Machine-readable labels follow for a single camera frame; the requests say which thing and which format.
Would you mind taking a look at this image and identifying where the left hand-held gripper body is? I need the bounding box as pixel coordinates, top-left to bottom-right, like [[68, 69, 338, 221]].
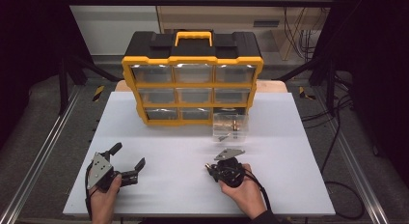
[[86, 152, 140, 193]]

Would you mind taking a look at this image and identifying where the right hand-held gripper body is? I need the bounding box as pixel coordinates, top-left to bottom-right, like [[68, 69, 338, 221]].
[[204, 148, 248, 188]]

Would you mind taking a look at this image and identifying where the clear plastic drawer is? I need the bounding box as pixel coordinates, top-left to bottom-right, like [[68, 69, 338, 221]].
[[211, 112, 250, 144]]

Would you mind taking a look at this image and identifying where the yellow and black drawer organizer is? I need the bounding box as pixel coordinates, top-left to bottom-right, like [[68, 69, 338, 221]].
[[121, 30, 264, 127]]

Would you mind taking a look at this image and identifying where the person's left hand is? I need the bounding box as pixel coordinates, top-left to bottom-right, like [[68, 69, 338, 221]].
[[90, 173, 123, 215]]

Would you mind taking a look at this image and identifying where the person's right hand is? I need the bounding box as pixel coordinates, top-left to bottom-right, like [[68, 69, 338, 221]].
[[219, 163, 268, 220]]

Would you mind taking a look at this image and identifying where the yellow black tape marker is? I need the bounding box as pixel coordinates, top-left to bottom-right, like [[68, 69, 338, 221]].
[[92, 85, 105, 102], [298, 86, 316, 101]]

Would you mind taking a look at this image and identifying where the grid of clear drawers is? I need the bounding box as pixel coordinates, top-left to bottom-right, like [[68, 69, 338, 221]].
[[129, 63, 258, 121]]

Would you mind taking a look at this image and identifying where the black curtain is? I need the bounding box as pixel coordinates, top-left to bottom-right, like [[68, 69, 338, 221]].
[[0, 0, 95, 148], [316, 0, 409, 186]]

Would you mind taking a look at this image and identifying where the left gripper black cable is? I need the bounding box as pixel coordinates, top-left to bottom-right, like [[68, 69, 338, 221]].
[[84, 162, 95, 220]]

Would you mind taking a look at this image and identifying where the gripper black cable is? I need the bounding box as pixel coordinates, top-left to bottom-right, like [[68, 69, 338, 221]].
[[244, 172, 273, 212], [84, 162, 95, 220]]

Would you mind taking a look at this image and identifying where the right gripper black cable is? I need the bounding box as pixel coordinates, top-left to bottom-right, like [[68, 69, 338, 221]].
[[244, 172, 273, 212]]

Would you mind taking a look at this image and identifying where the aluminium floor rail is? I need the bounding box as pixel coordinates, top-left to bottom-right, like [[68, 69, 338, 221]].
[[313, 87, 392, 224], [0, 85, 83, 224]]

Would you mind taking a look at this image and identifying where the black frame leg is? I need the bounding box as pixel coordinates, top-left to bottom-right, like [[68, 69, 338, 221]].
[[273, 54, 339, 117], [57, 54, 124, 116]]

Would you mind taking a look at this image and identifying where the black floor cable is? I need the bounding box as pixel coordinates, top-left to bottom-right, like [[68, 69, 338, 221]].
[[300, 73, 366, 221]]

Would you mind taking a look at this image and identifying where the bundle of hanging cables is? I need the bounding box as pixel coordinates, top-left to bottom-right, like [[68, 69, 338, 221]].
[[283, 6, 322, 62]]

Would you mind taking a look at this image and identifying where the black horizontal frame bar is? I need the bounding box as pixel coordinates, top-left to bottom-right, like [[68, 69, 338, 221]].
[[62, 0, 337, 8]]

